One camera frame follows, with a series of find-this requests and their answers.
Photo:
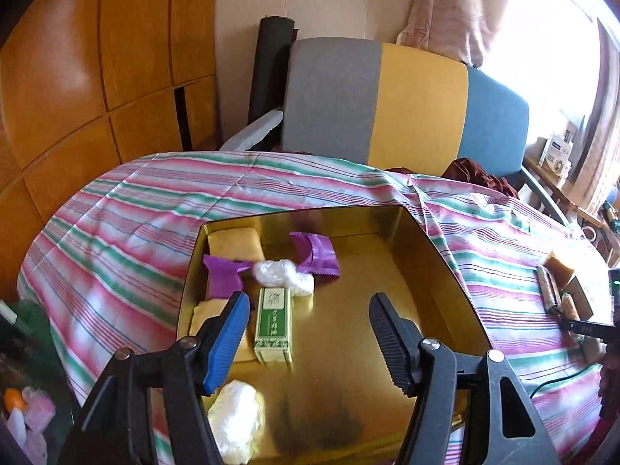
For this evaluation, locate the patterned curtain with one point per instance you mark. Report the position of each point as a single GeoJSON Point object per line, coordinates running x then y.
{"type": "Point", "coordinates": [450, 9]}

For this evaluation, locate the dark red cloth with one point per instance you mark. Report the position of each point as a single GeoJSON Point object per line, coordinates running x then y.
{"type": "Point", "coordinates": [479, 177]}

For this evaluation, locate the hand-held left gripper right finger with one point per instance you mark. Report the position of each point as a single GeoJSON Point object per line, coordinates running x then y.
{"type": "Point", "coordinates": [387, 344]}

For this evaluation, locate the white medicine box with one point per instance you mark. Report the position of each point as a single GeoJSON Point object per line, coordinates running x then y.
{"type": "Point", "coordinates": [557, 155]}

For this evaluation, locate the green white small box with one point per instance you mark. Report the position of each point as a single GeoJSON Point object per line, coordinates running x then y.
{"type": "Point", "coordinates": [273, 327]}

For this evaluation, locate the white snack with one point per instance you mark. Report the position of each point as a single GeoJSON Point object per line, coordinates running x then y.
{"type": "Point", "coordinates": [283, 276]}
{"type": "Point", "coordinates": [236, 421]}

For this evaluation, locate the wooden side table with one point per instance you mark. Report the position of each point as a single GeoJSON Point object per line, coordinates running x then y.
{"type": "Point", "coordinates": [566, 198]}

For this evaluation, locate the green bag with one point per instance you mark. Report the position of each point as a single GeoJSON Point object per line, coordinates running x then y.
{"type": "Point", "coordinates": [26, 334]}

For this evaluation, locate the wooden cabinet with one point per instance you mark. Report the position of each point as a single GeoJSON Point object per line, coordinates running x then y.
{"type": "Point", "coordinates": [87, 72]}

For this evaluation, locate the brown snack bar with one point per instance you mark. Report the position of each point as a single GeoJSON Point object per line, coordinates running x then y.
{"type": "Point", "coordinates": [571, 308]}

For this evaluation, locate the black rolled mat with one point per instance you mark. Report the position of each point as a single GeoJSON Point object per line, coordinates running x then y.
{"type": "Point", "coordinates": [269, 68]}

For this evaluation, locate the person's right hand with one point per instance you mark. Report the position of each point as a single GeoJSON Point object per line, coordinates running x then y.
{"type": "Point", "coordinates": [609, 387]}

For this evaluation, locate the grey snack bar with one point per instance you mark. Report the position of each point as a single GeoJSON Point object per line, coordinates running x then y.
{"type": "Point", "coordinates": [548, 288]}

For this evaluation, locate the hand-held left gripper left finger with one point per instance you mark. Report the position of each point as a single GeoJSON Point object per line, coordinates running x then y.
{"type": "Point", "coordinates": [227, 344]}

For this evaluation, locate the striped tablecloth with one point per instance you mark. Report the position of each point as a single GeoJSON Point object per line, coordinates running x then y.
{"type": "Point", "coordinates": [121, 261]}

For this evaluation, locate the purple snack packet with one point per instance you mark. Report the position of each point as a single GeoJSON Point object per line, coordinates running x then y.
{"type": "Point", "coordinates": [318, 257]}
{"type": "Point", "coordinates": [225, 276]}

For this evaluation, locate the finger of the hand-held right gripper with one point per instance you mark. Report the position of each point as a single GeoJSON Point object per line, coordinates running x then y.
{"type": "Point", "coordinates": [588, 327]}

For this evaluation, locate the brown paper snack box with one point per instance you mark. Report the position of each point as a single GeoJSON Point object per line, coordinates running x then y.
{"type": "Point", "coordinates": [582, 294]}

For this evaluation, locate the gold metal tin box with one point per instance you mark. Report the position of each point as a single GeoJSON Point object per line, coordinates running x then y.
{"type": "Point", "coordinates": [348, 329]}

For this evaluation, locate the orange cap bottle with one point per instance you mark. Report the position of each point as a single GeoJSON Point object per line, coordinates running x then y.
{"type": "Point", "coordinates": [14, 399]}

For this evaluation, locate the pink plastic bag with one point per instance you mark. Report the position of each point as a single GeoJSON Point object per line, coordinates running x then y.
{"type": "Point", "coordinates": [38, 409]}

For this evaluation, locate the yellow snack packet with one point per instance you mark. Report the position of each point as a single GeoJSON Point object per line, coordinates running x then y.
{"type": "Point", "coordinates": [236, 243]}
{"type": "Point", "coordinates": [558, 265]}
{"type": "Point", "coordinates": [206, 312]}

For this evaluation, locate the white cup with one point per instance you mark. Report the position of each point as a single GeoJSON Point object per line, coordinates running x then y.
{"type": "Point", "coordinates": [581, 232]}

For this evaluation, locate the grey yellow blue sofa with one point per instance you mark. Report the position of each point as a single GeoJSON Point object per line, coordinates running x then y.
{"type": "Point", "coordinates": [397, 106]}

